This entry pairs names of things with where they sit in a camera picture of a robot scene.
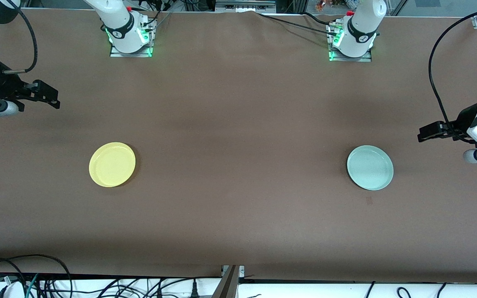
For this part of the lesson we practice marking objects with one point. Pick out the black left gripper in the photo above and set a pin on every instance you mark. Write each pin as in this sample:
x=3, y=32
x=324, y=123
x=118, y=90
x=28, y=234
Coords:
x=464, y=118

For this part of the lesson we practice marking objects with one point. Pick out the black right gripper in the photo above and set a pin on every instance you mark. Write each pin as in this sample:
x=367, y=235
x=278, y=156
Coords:
x=6, y=86

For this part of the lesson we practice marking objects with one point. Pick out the pale green round plate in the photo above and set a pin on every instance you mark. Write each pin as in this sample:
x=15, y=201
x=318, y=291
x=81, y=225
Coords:
x=370, y=167

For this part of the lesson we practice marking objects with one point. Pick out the yellow round plate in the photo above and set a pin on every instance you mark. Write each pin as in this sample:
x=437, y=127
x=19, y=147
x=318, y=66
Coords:
x=112, y=164

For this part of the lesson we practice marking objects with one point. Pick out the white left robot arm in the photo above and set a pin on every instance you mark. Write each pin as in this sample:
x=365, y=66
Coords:
x=360, y=29

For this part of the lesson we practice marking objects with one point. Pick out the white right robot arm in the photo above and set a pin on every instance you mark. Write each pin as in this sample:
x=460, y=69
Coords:
x=118, y=25

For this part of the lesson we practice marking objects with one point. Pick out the brown table cover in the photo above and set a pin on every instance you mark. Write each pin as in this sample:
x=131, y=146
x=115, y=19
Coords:
x=304, y=227

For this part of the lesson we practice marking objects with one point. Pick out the grey metal box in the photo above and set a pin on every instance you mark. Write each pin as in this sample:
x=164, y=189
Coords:
x=244, y=5

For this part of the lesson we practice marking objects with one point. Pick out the black power plug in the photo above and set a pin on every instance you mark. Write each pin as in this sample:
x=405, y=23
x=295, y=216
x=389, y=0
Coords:
x=194, y=289

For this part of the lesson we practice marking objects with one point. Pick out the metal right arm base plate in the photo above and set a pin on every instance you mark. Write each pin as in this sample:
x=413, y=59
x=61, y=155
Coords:
x=116, y=53

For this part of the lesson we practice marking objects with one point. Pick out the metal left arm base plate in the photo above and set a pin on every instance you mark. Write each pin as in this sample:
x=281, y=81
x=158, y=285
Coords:
x=367, y=58

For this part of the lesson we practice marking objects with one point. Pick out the aluminium frame profile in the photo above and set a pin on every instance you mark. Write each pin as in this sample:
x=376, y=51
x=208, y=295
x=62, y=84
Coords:
x=228, y=285

